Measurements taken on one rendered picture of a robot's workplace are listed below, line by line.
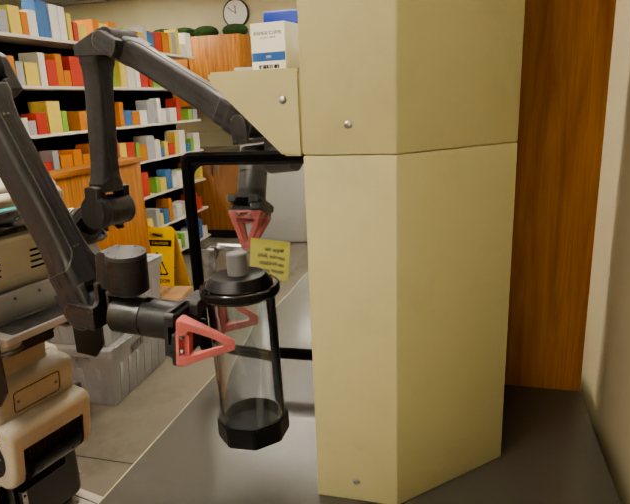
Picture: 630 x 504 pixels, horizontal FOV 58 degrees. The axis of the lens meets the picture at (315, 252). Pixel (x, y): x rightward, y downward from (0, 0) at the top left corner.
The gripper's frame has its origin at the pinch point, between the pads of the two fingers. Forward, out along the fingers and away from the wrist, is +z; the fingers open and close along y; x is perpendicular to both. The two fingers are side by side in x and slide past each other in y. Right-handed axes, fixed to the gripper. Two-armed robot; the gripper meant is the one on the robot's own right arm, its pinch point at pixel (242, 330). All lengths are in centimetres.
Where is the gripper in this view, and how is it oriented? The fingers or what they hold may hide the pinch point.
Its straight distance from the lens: 80.0
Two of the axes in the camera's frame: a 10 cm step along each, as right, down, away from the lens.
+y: 2.5, -2.6, 9.3
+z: 9.7, 1.1, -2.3
